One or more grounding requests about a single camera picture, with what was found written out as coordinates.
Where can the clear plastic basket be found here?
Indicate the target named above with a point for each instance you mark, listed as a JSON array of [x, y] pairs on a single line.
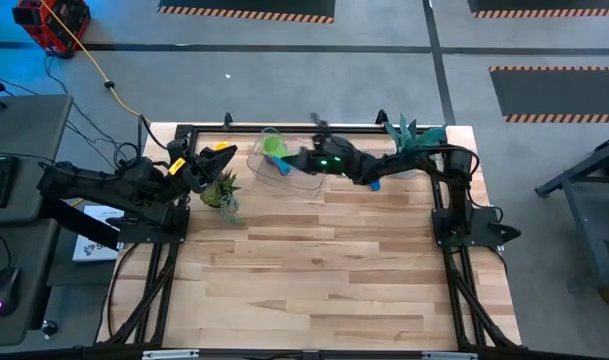
[[294, 182]]

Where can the snake plant in white pot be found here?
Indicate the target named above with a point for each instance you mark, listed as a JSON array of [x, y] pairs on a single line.
[[409, 135]]

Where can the blue measuring cup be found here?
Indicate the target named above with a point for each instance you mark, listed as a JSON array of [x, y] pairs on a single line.
[[375, 186]]

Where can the red equipment box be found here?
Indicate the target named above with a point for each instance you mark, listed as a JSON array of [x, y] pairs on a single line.
[[54, 22]]

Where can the silver table edge bracket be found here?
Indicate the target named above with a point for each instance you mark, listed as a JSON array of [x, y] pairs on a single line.
[[169, 355], [449, 356]]

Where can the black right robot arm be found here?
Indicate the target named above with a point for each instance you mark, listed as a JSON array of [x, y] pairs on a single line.
[[399, 165]]

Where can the black round knob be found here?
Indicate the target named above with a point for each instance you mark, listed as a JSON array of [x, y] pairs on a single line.
[[50, 328]]

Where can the black computer mouse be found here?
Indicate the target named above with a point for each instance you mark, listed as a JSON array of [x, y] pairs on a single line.
[[4, 290]]

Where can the succulent plant in dark pot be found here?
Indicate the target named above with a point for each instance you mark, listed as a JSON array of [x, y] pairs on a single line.
[[215, 194]]

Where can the grey desk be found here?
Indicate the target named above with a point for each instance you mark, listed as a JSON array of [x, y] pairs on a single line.
[[29, 130]]

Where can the white printed box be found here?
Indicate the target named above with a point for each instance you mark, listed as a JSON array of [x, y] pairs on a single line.
[[91, 250]]

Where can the green measuring cup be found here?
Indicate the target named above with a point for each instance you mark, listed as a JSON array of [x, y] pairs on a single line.
[[273, 146]]

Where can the black metal stand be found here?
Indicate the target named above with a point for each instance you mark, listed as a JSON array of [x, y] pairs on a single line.
[[579, 170]]

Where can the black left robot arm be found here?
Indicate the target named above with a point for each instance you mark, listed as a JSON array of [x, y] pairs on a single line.
[[99, 185]]

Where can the black aluminium table frame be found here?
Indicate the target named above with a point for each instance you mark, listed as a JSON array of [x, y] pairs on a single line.
[[264, 129]]

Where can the yellow tag label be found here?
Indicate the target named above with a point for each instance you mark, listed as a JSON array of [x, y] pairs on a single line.
[[177, 166]]

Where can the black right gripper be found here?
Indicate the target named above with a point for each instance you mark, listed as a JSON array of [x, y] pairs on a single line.
[[329, 157]]

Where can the black hazard-striped floor mat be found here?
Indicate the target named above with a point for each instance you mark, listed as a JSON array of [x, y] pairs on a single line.
[[244, 7], [559, 92], [544, 6]]

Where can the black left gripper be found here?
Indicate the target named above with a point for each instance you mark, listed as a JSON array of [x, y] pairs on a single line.
[[194, 172]]

